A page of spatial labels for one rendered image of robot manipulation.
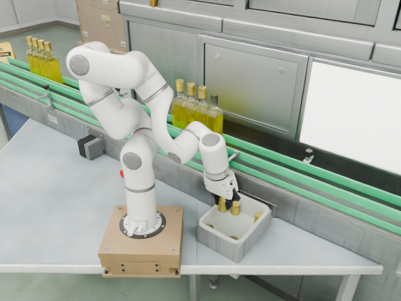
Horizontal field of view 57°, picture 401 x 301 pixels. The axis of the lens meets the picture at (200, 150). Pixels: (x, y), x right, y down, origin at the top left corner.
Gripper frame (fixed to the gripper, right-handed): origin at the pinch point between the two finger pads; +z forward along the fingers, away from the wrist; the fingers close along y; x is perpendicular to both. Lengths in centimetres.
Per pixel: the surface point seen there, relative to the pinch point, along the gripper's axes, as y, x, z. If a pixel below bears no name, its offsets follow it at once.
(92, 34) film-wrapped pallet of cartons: 401, -240, 140
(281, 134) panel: -1.4, -39.6, 3.6
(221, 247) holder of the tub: -3.9, 10.3, 11.3
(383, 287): -53, -26, 57
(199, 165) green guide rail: 20.0, -12.6, 5.5
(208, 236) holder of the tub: 1.3, 9.6, 9.6
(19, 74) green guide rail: 156, -23, 5
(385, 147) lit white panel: -38, -41, -4
